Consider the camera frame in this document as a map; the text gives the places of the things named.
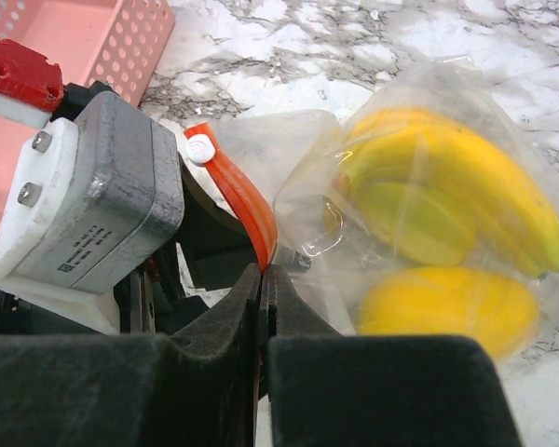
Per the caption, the fake yellow mango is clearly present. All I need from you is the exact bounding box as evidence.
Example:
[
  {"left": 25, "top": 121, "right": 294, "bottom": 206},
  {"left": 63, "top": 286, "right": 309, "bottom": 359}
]
[{"left": 358, "top": 267, "right": 539, "bottom": 359}]

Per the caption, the pink plastic basket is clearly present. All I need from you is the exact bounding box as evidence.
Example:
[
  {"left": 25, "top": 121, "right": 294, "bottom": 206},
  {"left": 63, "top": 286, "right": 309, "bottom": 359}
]
[{"left": 0, "top": 0, "right": 175, "bottom": 221}]

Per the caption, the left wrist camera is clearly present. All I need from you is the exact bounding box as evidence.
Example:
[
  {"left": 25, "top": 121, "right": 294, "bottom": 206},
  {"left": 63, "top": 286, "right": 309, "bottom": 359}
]
[{"left": 0, "top": 32, "right": 187, "bottom": 336}]

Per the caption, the zip bag with yellow fruit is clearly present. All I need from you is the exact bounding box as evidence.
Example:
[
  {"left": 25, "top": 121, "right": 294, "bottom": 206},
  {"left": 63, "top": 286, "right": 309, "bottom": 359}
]
[{"left": 202, "top": 57, "right": 558, "bottom": 359}]

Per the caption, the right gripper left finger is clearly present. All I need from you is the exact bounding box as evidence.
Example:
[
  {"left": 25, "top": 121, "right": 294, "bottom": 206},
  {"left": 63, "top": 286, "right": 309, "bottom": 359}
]
[{"left": 172, "top": 264, "right": 262, "bottom": 446}]

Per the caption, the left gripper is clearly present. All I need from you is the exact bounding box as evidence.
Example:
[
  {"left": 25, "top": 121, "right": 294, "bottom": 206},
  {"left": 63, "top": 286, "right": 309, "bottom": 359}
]
[{"left": 0, "top": 81, "right": 280, "bottom": 336}]

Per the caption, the fake banana bunch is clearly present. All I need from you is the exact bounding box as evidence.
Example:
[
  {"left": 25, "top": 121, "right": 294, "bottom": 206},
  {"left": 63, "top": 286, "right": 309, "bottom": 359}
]
[{"left": 338, "top": 107, "right": 559, "bottom": 278}]

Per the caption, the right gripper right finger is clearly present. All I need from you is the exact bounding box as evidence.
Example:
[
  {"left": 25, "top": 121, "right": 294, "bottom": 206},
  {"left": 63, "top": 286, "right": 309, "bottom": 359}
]
[{"left": 260, "top": 265, "right": 351, "bottom": 446}]

